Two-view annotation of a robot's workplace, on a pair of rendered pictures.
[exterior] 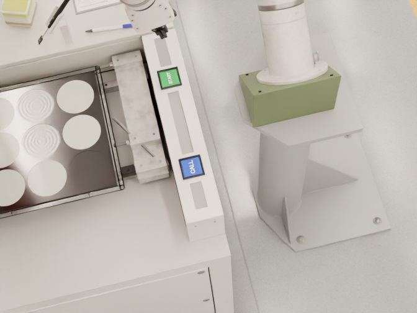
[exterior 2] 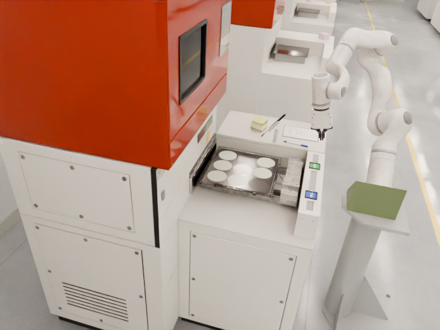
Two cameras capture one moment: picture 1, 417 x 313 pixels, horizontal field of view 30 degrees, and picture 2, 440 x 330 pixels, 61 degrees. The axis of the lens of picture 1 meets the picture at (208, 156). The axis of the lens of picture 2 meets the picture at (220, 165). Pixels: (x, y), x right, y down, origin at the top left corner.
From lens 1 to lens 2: 100 cm
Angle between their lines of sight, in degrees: 35
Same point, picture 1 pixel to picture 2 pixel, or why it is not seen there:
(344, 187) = (378, 319)
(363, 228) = not seen: outside the picture
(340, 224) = not seen: outside the picture
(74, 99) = (265, 163)
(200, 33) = (323, 223)
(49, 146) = (245, 171)
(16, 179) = (223, 175)
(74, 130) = (259, 171)
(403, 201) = not seen: outside the picture
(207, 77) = (319, 241)
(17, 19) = (256, 126)
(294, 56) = (383, 176)
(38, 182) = (232, 179)
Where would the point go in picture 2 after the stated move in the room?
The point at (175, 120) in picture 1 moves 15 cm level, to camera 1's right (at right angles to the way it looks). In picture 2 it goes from (310, 179) to (342, 188)
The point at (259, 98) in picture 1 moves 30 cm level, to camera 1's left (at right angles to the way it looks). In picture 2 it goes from (357, 184) to (296, 168)
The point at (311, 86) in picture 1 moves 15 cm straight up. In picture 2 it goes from (387, 190) to (398, 164)
